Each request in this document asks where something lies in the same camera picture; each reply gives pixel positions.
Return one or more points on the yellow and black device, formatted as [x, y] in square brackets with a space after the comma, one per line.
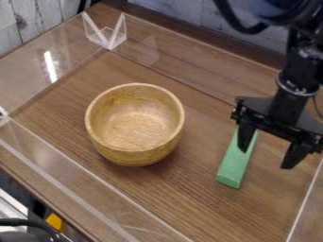
[56, 223]

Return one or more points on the clear acrylic corner bracket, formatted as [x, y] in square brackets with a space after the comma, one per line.
[107, 37]

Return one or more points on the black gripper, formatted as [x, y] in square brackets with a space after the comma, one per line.
[279, 115]

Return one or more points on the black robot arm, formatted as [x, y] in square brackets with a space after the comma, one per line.
[301, 77]

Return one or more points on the clear acrylic tray wall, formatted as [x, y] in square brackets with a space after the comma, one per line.
[90, 204]

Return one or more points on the green rectangular block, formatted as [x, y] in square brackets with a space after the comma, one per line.
[235, 162]

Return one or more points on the brown wooden bowl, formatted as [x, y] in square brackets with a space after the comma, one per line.
[134, 121]

